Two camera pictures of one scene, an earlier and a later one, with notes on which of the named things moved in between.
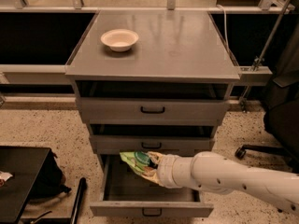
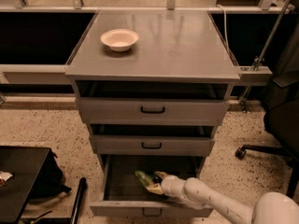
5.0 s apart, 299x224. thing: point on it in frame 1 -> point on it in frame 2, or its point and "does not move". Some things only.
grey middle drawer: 157,137 does not move
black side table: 24,164 does not move
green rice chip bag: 139,161 -> 145,179
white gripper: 167,171 -> 170,185
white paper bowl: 120,40 does not move
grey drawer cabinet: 167,93 does not move
